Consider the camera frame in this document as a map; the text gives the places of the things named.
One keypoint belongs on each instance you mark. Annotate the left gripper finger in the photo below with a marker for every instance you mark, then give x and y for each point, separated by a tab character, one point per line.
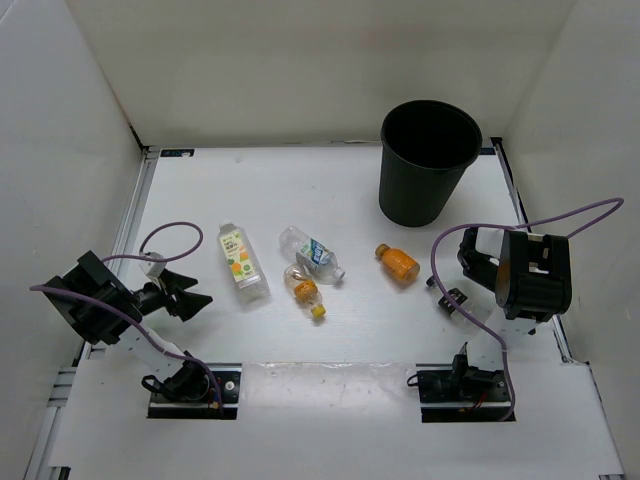
187	304
172	281

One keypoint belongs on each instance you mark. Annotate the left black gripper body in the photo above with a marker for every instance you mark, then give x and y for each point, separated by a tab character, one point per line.
154	297

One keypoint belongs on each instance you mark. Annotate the orange juice bottle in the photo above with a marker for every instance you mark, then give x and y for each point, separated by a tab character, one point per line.
398	264

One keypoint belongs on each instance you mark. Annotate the small clear bottle yellow cap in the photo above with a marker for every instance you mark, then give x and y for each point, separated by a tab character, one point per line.
305	291

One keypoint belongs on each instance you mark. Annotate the clear bottle with blue label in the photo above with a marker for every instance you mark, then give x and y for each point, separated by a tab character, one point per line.
321	262

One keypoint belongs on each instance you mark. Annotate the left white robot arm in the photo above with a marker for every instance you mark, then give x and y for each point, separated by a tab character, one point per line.
101	309

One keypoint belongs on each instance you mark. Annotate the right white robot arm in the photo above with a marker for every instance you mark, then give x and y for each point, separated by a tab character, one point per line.
530	278

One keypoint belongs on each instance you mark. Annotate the black plastic waste bin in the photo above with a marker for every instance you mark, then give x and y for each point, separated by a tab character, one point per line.
427	145

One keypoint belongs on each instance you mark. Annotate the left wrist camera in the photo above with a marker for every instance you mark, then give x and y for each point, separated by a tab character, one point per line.
152	265

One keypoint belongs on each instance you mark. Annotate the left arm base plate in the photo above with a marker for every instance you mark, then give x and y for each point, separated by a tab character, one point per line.
200	401

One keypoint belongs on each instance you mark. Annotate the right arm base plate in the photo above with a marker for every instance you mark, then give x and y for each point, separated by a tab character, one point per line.
475	396

